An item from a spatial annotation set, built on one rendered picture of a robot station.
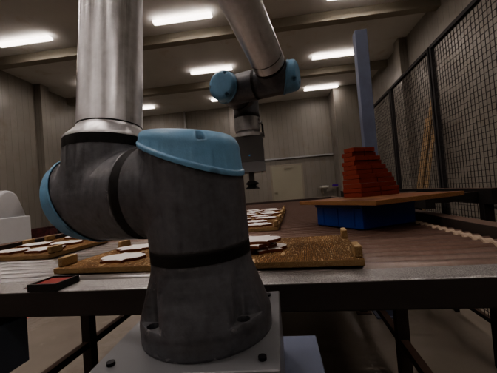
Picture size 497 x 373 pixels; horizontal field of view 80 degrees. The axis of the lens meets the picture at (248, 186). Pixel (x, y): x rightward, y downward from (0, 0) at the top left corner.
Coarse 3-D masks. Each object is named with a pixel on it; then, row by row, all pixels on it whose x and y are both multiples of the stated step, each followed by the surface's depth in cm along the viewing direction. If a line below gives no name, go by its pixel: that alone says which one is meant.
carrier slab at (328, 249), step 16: (288, 240) 98; (304, 240) 96; (320, 240) 93; (336, 240) 91; (256, 256) 77; (272, 256) 76; (288, 256) 74; (304, 256) 73; (320, 256) 71; (336, 256) 70; (352, 256) 69
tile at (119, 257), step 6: (126, 252) 94; (132, 252) 93; (138, 252) 92; (102, 258) 87; (108, 258) 86; (114, 258) 86; (120, 258) 85; (126, 258) 84; (132, 258) 85; (138, 258) 85
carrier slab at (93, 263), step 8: (96, 256) 97; (104, 256) 95; (72, 264) 86; (80, 264) 85; (88, 264) 84; (96, 264) 83; (104, 264) 82; (112, 264) 82; (120, 264) 81; (128, 264) 80; (136, 264) 79; (144, 264) 78; (56, 272) 82; (64, 272) 82; (72, 272) 81; (80, 272) 81; (88, 272) 80; (96, 272) 80; (104, 272) 79
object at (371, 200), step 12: (420, 192) 138; (432, 192) 129; (444, 192) 120; (456, 192) 123; (300, 204) 150; (312, 204) 141; (324, 204) 132; (336, 204) 125; (348, 204) 118; (360, 204) 112; (372, 204) 107; (384, 204) 107
